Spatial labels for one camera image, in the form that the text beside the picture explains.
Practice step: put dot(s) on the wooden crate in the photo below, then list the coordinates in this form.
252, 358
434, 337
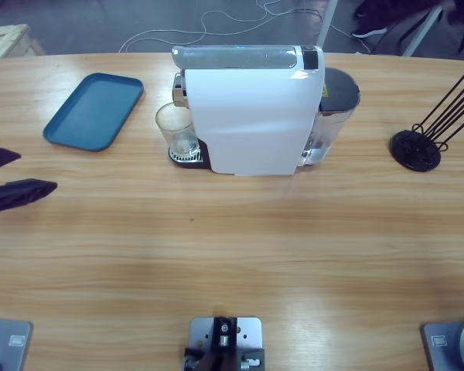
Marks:
7, 40

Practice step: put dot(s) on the metal bracket with dark post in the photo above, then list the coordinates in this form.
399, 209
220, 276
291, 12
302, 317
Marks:
224, 336

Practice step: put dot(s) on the blue rectangular tray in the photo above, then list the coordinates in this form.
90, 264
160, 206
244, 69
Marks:
96, 104

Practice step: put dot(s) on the black sneaker white sole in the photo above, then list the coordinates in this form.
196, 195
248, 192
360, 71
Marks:
369, 33
365, 7

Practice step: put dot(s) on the white table leg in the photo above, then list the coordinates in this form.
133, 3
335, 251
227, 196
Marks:
326, 23

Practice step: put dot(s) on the clear water tank black lid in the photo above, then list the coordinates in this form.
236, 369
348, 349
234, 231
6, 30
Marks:
340, 92

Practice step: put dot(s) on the white capsule coffee machine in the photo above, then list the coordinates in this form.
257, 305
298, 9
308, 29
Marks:
251, 123

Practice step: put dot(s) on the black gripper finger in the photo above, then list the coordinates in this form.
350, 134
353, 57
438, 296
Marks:
0, 157
19, 193

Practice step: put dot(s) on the chrome coffee machine lever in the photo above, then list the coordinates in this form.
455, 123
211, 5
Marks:
236, 57

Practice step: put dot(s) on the clear drinking glass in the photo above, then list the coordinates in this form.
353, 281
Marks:
176, 131

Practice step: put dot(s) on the black capsule holder with rods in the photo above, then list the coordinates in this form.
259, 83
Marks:
411, 154

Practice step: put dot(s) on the white slanted frame leg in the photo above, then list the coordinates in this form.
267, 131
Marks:
425, 27

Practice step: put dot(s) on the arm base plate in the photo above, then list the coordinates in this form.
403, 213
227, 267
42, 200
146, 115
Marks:
452, 344
7, 344

